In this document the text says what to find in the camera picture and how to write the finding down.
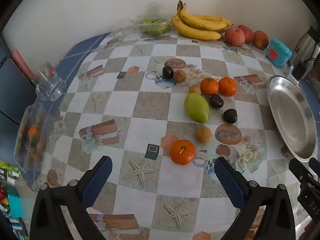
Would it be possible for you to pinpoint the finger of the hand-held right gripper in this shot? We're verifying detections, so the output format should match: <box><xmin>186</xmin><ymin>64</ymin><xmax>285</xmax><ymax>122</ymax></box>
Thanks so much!
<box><xmin>289</xmin><ymin>158</ymin><xmax>312</xmax><ymax>184</ymax></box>
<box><xmin>309</xmin><ymin>157</ymin><xmax>320</xmax><ymax>179</ymax></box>

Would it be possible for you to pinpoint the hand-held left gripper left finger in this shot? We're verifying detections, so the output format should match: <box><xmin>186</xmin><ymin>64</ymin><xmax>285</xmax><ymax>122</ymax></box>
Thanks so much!
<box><xmin>29</xmin><ymin>156</ymin><xmax>113</xmax><ymax>240</ymax></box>

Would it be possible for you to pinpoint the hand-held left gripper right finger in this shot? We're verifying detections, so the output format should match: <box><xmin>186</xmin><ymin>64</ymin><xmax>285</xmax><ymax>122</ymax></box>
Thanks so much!
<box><xmin>214</xmin><ymin>156</ymin><xmax>297</xmax><ymax>240</ymax></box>

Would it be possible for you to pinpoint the stainless steel plate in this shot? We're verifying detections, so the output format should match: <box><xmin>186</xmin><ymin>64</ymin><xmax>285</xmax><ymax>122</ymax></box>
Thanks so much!
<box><xmin>267</xmin><ymin>75</ymin><xmax>318</xmax><ymax>162</ymax></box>

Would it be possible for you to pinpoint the orange mandarin with stem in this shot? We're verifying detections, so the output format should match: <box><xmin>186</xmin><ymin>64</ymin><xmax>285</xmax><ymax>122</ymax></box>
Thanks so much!
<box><xmin>169</xmin><ymin>139</ymin><xmax>196</xmax><ymax>166</ymax></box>

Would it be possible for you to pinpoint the dark purple plum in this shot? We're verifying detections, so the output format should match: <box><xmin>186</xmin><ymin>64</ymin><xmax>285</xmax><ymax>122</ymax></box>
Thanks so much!
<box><xmin>209</xmin><ymin>94</ymin><xmax>224</xmax><ymax>109</ymax></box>
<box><xmin>162</xmin><ymin>66</ymin><xmax>174</xmax><ymax>80</ymax></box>
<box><xmin>223</xmin><ymin>109</ymin><xmax>238</xmax><ymax>124</ymax></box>

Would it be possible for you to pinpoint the green mango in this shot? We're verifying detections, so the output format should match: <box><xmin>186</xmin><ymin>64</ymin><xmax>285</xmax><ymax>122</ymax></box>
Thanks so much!
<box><xmin>184</xmin><ymin>93</ymin><xmax>210</xmax><ymax>124</ymax></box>

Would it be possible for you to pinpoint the clear plastic fruit box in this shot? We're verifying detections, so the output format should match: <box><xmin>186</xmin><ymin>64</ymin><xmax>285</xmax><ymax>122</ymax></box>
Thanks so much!
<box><xmin>14</xmin><ymin>104</ymin><xmax>62</xmax><ymax>173</ymax></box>

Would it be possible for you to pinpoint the colourful printed packaging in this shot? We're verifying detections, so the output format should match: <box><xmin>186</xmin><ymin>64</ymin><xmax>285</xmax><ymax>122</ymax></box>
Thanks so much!
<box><xmin>0</xmin><ymin>160</ymin><xmax>24</xmax><ymax>230</ymax></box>

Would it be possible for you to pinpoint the checkered printed tablecloth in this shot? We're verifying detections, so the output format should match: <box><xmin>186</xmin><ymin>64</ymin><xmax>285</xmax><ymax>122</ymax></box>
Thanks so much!
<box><xmin>15</xmin><ymin>31</ymin><xmax>320</xmax><ymax>240</ymax></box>

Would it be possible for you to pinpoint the black power adapter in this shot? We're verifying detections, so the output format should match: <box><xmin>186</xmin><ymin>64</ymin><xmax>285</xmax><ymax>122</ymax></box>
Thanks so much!
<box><xmin>292</xmin><ymin>64</ymin><xmax>307</xmax><ymax>81</ymax></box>

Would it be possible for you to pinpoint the glass mug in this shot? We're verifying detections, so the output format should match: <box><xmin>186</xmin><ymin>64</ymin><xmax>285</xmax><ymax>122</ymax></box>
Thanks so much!
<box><xmin>31</xmin><ymin>61</ymin><xmax>67</xmax><ymax>102</ymax></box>

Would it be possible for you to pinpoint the teal plastic box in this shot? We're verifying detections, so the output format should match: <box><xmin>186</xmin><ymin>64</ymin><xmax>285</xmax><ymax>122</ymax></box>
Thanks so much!
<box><xmin>265</xmin><ymin>38</ymin><xmax>292</xmax><ymax>67</ymax></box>

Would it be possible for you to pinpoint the stainless steel kettle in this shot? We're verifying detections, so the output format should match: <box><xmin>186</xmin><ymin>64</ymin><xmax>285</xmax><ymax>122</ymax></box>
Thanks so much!
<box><xmin>291</xmin><ymin>25</ymin><xmax>320</xmax><ymax>67</ymax></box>

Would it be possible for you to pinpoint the red apple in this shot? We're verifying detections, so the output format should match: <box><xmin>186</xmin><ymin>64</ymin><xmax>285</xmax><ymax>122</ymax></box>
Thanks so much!
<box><xmin>237</xmin><ymin>24</ymin><xmax>254</xmax><ymax>44</ymax></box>
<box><xmin>253</xmin><ymin>30</ymin><xmax>269</xmax><ymax>50</ymax></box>
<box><xmin>224</xmin><ymin>27</ymin><xmax>246</xmax><ymax>47</ymax></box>

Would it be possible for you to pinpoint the yellow banana bunch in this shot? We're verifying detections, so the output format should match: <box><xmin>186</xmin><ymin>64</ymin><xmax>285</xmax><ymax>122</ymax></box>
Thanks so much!
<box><xmin>171</xmin><ymin>0</ymin><xmax>233</xmax><ymax>40</ymax></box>

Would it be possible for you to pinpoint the clear plastic clamshell container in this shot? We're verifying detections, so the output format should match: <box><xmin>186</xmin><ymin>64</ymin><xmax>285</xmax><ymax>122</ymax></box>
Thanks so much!
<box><xmin>120</xmin><ymin>15</ymin><xmax>173</xmax><ymax>36</ymax></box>

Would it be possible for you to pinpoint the reddish rail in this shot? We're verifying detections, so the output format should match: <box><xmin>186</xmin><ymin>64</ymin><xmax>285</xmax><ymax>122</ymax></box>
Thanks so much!
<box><xmin>11</xmin><ymin>49</ymin><xmax>35</xmax><ymax>79</ymax></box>

